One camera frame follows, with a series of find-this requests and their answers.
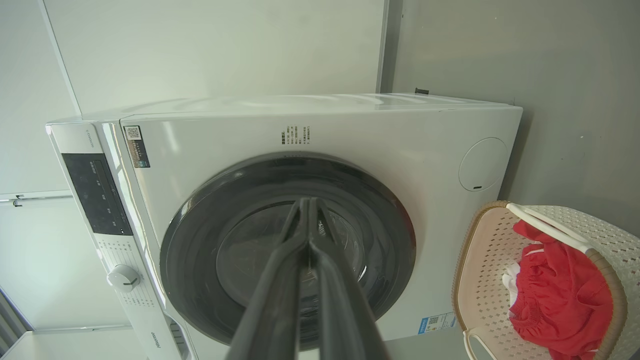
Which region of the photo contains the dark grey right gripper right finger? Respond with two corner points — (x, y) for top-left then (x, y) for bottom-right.
(309, 197), (392, 360)

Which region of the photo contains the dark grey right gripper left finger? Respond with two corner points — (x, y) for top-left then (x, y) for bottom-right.
(225, 197), (310, 360)

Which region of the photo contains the beige perforated plastic laundry basket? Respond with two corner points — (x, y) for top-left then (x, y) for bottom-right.
(452, 201), (640, 360)

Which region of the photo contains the round black washing machine door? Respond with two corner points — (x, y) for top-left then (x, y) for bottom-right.
(160, 152), (417, 351)

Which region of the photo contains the blue energy label sticker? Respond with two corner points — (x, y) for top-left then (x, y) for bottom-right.
(417, 312), (457, 336)

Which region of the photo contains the white washing machine dial knob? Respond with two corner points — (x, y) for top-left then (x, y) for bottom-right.
(106, 265), (142, 293)

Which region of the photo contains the white garment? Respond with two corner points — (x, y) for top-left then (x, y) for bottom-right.
(501, 247), (543, 297)

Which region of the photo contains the white front-load washing machine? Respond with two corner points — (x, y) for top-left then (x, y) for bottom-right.
(45, 92), (523, 360)

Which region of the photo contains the round white filter cover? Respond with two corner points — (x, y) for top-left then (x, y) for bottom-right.
(458, 137), (508, 192)

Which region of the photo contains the dark QR code sticker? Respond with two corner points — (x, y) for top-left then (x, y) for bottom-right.
(123, 125), (151, 169)

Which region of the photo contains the black washing machine control display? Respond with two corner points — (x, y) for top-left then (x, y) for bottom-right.
(61, 153), (133, 237)

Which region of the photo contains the red garment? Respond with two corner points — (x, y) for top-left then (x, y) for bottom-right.
(508, 220), (614, 360)

